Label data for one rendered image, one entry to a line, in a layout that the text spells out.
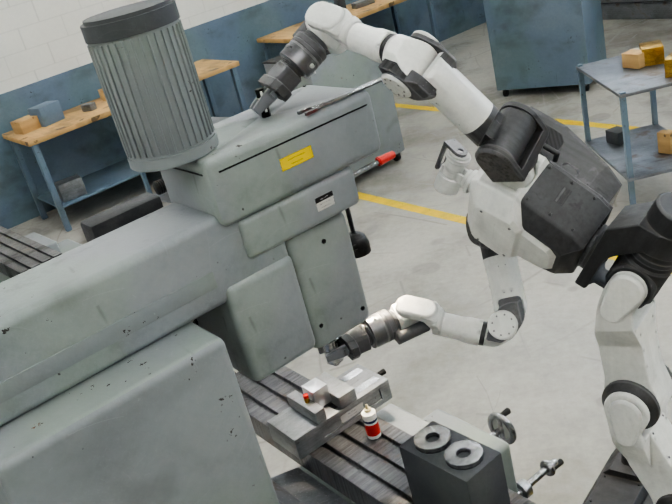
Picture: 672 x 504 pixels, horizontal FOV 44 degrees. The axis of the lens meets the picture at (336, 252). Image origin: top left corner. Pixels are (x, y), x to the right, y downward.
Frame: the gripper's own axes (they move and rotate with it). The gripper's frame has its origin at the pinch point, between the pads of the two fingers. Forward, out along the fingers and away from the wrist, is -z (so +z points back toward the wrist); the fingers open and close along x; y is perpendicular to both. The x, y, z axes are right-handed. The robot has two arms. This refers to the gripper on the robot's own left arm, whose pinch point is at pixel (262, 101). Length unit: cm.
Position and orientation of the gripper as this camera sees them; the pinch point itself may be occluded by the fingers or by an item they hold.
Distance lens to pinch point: 199.1
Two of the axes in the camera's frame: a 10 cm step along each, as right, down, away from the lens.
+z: 6.6, -7.5, 0.2
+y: -6.5, -5.8, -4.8
